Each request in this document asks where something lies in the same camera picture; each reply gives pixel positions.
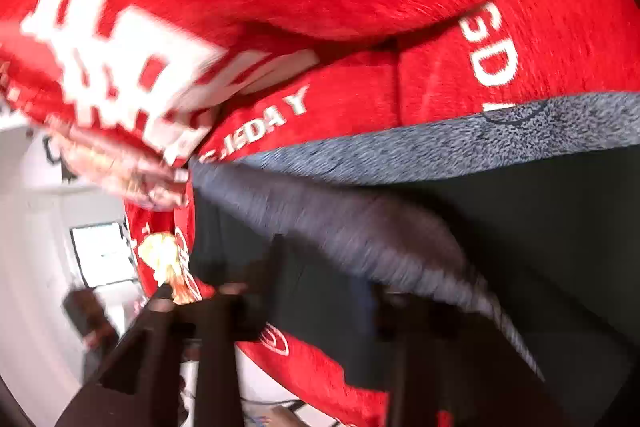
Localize black pants with grey waistband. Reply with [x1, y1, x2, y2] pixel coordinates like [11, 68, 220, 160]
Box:
[190, 92, 639, 416]

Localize bright window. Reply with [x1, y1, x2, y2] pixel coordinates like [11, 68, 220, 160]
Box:
[70, 221, 138, 287]

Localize floral patterned pillow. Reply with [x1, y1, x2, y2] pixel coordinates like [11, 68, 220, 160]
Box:
[50, 124, 190, 211]

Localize red bedspread with white letters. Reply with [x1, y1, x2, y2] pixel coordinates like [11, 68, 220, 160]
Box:
[126, 0, 639, 426]

